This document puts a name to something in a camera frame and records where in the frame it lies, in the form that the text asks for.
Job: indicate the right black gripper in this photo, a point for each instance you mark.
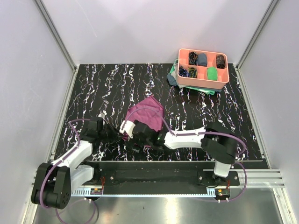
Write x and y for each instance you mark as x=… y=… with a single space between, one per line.
x=134 y=139

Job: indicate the stack of folded cloths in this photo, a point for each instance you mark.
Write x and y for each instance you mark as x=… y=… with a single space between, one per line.
x=172 y=78

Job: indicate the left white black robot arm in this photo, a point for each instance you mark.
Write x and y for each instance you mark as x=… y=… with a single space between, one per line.
x=56 y=180

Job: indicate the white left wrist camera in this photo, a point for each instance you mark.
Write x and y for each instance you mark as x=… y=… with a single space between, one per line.
x=102 y=114

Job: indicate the colourful band bundle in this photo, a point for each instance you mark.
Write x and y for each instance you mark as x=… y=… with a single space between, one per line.
x=182 y=72
x=192 y=72
x=192 y=58

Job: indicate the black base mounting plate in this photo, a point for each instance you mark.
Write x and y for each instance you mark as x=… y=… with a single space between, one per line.
x=197 y=172

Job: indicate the colourful band bundle top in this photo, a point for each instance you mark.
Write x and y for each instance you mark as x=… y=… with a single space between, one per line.
x=192 y=58

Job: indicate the green rolled napkin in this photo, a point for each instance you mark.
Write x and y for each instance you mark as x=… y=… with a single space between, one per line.
x=212 y=74

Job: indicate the colourful band bundle middle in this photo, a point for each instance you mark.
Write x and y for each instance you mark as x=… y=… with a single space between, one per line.
x=192 y=72

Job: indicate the purple cloth napkin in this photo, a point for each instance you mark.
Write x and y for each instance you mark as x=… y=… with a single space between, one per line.
x=148 y=111

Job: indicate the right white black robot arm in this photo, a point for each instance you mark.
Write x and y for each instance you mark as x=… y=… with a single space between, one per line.
x=214 y=139

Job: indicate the blue rolled napkin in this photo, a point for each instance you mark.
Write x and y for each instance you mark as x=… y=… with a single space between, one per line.
x=202 y=60

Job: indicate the colourful band bundle left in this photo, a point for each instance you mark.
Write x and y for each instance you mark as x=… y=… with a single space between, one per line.
x=182 y=72

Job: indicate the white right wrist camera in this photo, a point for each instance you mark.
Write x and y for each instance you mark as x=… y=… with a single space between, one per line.
x=127 y=128

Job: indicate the dark patterned rolled napkin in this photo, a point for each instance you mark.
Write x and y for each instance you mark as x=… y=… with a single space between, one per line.
x=220 y=62

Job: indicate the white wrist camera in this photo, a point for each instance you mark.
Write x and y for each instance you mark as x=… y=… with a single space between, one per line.
x=127 y=128
x=102 y=114

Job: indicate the pink compartment tray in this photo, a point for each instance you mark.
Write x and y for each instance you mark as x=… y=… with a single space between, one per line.
x=201 y=80

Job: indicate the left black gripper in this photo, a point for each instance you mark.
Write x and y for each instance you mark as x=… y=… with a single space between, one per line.
x=115 y=134

